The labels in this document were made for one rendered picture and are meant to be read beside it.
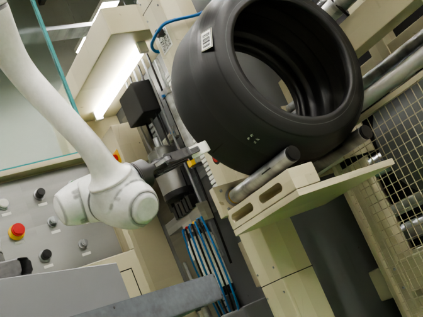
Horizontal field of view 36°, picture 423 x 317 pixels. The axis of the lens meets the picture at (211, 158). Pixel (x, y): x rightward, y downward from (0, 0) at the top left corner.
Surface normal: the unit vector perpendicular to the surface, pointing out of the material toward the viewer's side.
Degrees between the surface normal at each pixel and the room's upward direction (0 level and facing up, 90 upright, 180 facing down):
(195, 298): 90
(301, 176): 90
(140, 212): 125
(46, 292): 90
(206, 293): 90
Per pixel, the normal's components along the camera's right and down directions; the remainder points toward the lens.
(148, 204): 0.66, 0.19
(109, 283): 0.79, -0.44
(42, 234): 0.43, -0.39
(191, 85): -0.84, 0.15
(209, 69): -0.34, -0.15
